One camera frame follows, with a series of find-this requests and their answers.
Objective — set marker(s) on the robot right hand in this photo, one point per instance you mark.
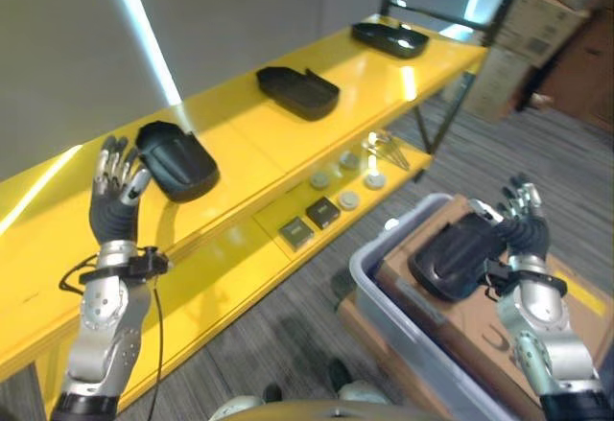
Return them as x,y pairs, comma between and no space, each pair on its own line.
525,236

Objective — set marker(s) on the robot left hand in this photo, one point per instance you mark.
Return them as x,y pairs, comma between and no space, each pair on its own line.
112,215

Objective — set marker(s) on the black sole-shaped part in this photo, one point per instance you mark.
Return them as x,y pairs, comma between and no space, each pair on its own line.
180,164
297,91
391,39
451,258

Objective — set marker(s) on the robot left arm silver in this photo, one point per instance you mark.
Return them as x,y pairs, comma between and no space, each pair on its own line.
103,315

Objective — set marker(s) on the robot right arm silver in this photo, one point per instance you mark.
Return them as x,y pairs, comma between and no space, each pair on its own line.
542,315

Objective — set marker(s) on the brown cardboard inside plastic box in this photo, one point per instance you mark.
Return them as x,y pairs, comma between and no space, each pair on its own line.
460,325

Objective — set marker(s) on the yellow shelf board with small items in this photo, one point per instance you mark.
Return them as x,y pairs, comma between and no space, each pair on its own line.
230,267

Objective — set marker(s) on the black shelf leg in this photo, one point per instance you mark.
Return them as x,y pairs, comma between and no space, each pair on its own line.
427,133

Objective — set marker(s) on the grey-blue plastic box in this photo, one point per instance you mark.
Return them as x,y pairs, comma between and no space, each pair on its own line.
384,291

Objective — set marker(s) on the large brown cardboard box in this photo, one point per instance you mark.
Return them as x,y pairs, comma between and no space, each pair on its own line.
583,71

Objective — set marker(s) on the brown cardboard box under plastic box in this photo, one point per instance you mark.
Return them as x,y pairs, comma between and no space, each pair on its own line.
379,344

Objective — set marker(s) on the dark square small box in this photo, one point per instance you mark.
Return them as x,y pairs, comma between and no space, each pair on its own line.
296,232
323,213

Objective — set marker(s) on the grey round disc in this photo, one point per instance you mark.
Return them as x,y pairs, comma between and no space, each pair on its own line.
348,159
319,180
374,180
348,200

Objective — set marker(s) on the clear bag of metal rods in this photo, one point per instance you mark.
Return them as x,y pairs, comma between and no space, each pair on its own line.
386,148

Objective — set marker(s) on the stacked pale cardboard boxes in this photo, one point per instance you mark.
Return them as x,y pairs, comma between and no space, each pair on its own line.
518,42

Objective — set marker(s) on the robot torso and legs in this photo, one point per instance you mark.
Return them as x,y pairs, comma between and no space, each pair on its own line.
331,409

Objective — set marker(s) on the black metal rack frame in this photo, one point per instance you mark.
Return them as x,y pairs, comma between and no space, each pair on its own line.
499,13

